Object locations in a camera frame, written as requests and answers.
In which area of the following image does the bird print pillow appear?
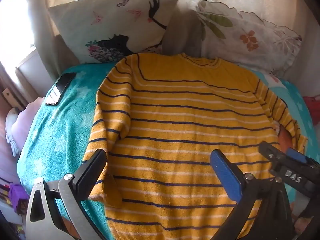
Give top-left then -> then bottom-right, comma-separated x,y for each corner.
47,0 -> 182,64

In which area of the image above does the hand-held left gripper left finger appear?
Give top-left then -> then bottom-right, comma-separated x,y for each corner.
25,149 -> 108,240

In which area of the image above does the yellow striped sweater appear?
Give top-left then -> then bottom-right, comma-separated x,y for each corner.
82,52 -> 308,240

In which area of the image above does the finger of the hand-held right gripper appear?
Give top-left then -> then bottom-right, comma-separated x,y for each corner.
286,147 -> 320,168
259,141 -> 284,167

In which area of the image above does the red cloth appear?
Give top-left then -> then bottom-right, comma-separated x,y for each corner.
302,95 -> 318,120

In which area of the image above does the leaf print pillow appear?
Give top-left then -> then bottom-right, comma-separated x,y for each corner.
195,0 -> 303,77

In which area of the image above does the black smartphone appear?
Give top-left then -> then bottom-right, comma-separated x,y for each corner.
45,72 -> 77,105

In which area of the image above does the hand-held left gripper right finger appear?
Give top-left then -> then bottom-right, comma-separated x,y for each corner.
210,149 -> 295,240

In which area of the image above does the pink white cushion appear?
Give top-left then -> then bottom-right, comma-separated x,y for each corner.
5,96 -> 45,157

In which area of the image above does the turquoise printed blanket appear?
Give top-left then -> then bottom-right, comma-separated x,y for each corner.
17,62 -> 313,240

